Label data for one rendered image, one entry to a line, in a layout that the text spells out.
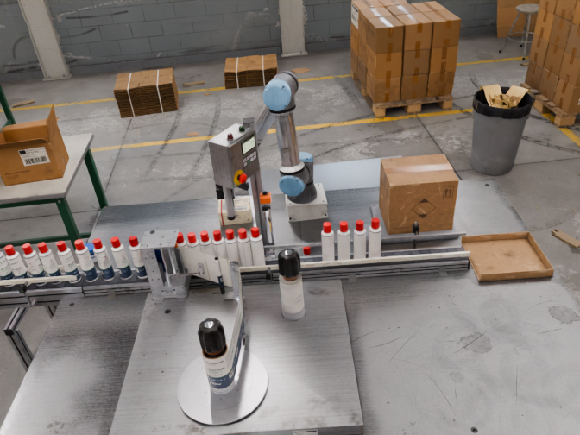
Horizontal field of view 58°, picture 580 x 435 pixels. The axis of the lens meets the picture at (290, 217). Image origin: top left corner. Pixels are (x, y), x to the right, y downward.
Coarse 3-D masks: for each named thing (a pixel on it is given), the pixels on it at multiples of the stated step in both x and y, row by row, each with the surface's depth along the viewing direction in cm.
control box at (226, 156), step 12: (228, 132) 201; (252, 132) 202; (216, 144) 195; (228, 144) 193; (240, 144) 198; (216, 156) 198; (228, 156) 195; (240, 156) 200; (216, 168) 202; (228, 168) 198; (240, 168) 202; (252, 168) 209; (216, 180) 206; (228, 180) 202
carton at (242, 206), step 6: (240, 198) 268; (246, 198) 268; (222, 204) 265; (234, 204) 264; (240, 204) 264; (246, 204) 263; (222, 210) 260; (240, 210) 259; (246, 210) 259; (222, 216) 260; (240, 216) 261; (246, 216) 261; (222, 222) 262; (228, 222) 262; (234, 222) 262; (240, 222) 263; (246, 222) 263
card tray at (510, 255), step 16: (464, 240) 238; (480, 240) 238; (496, 240) 238; (512, 240) 237; (528, 240) 237; (480, 256) 230; (496, 256) 229; (512, 256) 228; (528, 256) 228; (544, 256) 223; (480, 272) 222; (496, 272) 221; (512, 272) 215; (528, 272) 216; (544, 272) 216
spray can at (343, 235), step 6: (342, 222) 215; (342, 228) 214; (342, 234) 215; (348, 234) 215; (342, 240) 217; (348, 240) 217; (342, 246) 218; (348, 246) 219; (342, 252) 220; (348, 252) 221; (342, 258) 222; (348, 258) 223
